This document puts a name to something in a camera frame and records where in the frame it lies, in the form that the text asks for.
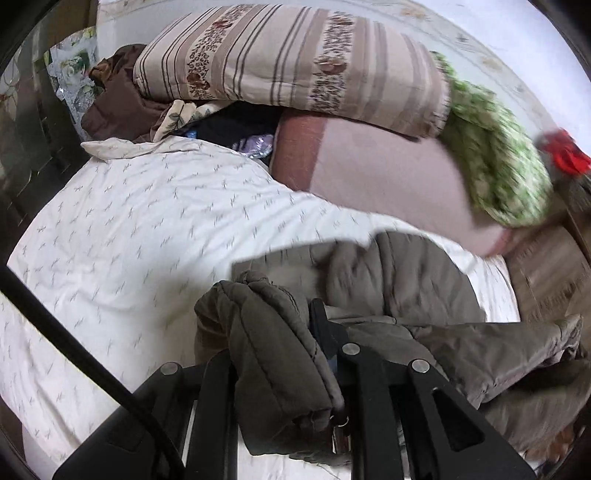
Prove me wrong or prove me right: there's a white leaf-print bed sheet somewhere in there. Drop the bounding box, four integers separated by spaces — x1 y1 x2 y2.
0 136 522 480

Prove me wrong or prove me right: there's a clear plastic wrapper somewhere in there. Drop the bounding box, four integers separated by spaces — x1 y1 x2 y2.
233 134 276 160

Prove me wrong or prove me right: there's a green patterned blanket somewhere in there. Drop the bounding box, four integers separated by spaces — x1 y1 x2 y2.
431 51 555 228

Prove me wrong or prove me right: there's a brown striped cushion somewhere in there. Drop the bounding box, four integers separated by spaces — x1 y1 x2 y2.
505 222 591 324

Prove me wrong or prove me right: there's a wooden glass-panel door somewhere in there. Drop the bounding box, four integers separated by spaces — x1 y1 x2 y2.
0 46 88 232

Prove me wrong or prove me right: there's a black cable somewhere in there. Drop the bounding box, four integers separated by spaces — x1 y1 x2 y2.
0 267 185 480

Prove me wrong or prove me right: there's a pink folded blanket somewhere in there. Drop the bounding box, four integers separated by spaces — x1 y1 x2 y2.
270 108 513 259

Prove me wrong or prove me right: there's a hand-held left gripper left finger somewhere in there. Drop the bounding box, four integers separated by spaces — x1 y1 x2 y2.
53 360 237 480

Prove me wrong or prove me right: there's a floral plastic bag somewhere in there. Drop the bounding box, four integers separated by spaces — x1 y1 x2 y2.
44 28 100 121

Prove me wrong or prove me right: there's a striped floral pillow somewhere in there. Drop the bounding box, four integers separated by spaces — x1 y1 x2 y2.
133 7 452 138

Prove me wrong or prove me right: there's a cream floral cloth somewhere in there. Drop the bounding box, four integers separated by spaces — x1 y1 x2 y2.
152 100 227 141

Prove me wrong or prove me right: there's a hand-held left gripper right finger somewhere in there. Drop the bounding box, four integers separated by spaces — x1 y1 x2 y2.
308 298 537 480

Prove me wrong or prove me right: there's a brown garment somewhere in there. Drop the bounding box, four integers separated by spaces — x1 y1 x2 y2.
81 44 171 141

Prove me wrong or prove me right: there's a red cloth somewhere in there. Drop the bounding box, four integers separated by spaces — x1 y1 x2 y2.
538 129 591 178

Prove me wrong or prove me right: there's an olive quilted hooded jacket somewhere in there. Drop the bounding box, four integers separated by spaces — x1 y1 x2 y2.
194 231 591 467

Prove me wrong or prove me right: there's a dark cloth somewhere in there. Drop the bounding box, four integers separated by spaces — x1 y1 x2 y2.
175 102 284 158

